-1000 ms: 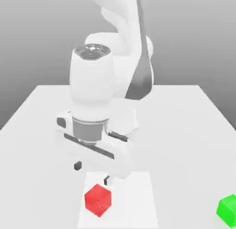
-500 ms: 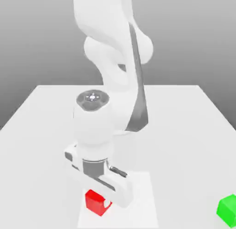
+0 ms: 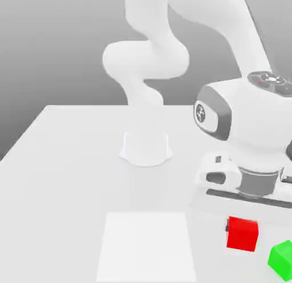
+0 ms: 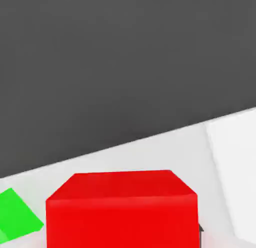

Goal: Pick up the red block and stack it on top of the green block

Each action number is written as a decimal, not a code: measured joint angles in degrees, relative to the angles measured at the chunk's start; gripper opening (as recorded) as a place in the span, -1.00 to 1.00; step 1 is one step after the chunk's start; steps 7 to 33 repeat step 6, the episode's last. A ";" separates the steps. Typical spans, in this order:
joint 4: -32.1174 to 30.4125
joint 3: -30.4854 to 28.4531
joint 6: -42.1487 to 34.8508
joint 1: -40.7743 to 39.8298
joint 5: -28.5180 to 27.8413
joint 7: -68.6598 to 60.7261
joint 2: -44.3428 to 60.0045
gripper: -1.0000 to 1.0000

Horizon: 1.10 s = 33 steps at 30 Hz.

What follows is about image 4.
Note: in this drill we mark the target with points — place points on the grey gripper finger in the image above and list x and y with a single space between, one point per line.
202 238

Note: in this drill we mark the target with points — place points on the small red cube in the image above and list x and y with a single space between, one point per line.
122 216

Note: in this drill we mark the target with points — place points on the small green cube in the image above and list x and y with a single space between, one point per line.
16 216

